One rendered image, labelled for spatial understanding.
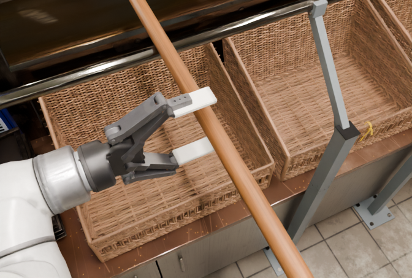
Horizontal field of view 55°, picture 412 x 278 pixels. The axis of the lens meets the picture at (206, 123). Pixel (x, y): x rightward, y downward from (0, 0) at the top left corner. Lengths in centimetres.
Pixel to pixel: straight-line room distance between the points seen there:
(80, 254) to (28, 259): 67
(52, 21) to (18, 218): 68
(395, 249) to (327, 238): 29
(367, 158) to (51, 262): 109
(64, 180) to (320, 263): 142
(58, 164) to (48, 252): 12
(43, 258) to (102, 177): 13
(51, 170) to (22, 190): 4
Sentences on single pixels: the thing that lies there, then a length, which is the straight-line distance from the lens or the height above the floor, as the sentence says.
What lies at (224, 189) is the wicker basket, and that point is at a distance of 112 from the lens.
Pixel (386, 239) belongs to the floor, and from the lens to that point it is 198.
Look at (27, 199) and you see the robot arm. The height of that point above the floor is 123.
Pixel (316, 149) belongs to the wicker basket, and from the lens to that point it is 121.
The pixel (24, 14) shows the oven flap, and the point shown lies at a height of 105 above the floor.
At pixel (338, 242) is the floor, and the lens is 190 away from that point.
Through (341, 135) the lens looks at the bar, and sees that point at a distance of 97.
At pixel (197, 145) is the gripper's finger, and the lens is 69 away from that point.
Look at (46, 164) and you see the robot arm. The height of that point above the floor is 123.
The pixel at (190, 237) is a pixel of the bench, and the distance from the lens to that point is 120.
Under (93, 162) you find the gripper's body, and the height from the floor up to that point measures 122.
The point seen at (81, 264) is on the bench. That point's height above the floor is 58.
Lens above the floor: 171
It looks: 55 degrees down
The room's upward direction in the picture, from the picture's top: straight up
